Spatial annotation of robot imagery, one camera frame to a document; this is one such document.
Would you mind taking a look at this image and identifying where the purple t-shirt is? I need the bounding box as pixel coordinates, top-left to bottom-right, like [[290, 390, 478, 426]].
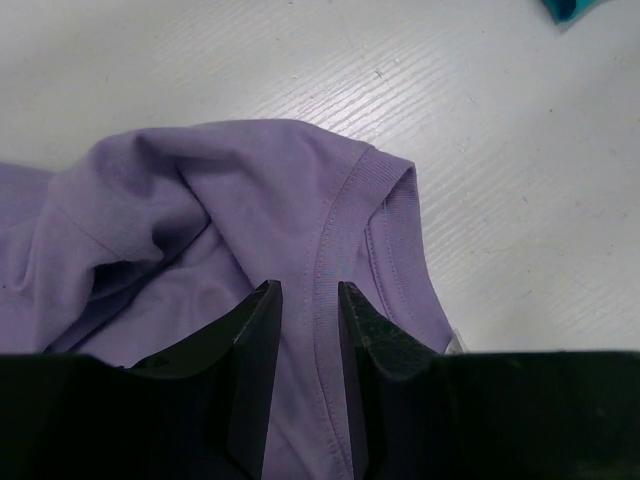
[[1, 120, 453, 479]]

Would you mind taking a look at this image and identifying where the teal t-shirt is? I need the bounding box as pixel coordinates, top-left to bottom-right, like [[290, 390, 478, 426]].
[[541, 0, 598, 23]]

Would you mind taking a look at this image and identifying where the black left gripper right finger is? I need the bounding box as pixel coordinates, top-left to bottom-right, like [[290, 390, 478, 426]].
[[338, 282, 639, 479]]

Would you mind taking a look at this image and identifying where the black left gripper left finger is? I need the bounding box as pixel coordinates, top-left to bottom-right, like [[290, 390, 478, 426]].
[[1, 281, 282, 479]]

